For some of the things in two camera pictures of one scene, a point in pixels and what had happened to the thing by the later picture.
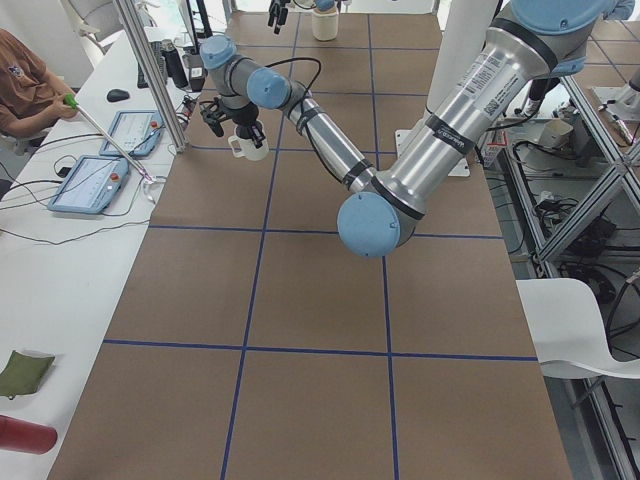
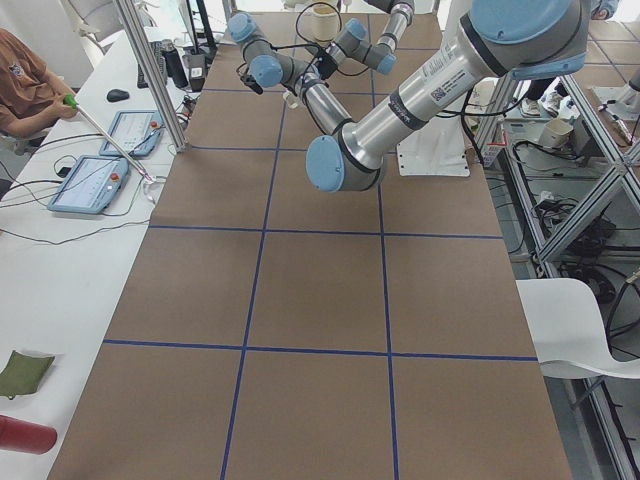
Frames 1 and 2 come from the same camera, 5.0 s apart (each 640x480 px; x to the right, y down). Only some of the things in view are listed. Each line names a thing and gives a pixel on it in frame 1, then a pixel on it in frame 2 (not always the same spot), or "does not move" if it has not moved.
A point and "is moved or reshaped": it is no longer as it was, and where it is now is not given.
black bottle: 174,63 does not move
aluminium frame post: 144,53 does not move
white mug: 248,148 is moved or reshaped
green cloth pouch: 23,374 does not move
